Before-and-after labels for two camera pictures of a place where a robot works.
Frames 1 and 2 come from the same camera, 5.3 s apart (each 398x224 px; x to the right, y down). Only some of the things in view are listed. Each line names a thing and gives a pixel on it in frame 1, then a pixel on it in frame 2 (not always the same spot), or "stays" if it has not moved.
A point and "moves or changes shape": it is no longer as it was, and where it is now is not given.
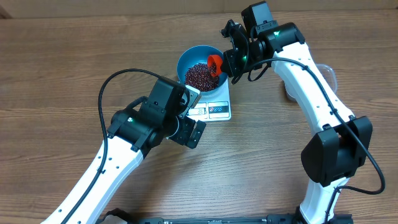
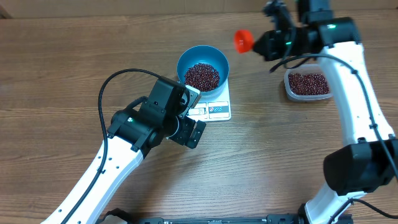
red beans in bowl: (199, 76) stays
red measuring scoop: (217, 60) moves or changes shape
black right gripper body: (239, 63) to (296, 45)
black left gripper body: (181, 135) stays
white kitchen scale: (214, 106) stays
